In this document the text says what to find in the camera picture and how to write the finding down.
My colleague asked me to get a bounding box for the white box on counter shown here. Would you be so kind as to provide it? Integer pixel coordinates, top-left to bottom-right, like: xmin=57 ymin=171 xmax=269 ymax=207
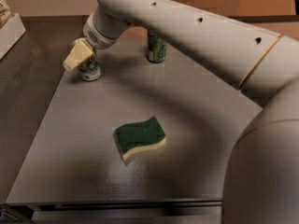
xmin=0 ymin=13 xmax=26 ymax=60

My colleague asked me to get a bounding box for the dark side counter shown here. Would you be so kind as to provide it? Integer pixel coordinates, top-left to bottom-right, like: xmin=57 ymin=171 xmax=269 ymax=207
xmin=0 ymin=15 xmax=87 ymax=205

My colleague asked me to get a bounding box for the green and yellow sponge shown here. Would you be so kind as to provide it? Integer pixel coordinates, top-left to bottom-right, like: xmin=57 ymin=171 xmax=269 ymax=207
xmin=114 ymin=117 xmax=166 ymax=161

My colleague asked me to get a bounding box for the white 7up can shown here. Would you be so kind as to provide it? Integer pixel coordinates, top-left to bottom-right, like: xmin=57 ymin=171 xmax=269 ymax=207
xmin=78 ymin=48 xmax=101 ymax=81

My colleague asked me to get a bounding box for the green soda can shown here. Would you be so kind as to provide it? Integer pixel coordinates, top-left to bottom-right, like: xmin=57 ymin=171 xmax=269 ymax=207
xmin=148 ymin=32 xmax=166 ymax=63

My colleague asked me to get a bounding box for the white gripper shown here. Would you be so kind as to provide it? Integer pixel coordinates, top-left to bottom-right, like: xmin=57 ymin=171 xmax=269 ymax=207
xmin=63 ymin=7 xmax=133 ymax=71

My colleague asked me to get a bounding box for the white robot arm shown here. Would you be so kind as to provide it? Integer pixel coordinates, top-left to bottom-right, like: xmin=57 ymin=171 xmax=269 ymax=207
xmin=64 ymin=0 xmax=299 ymax=224

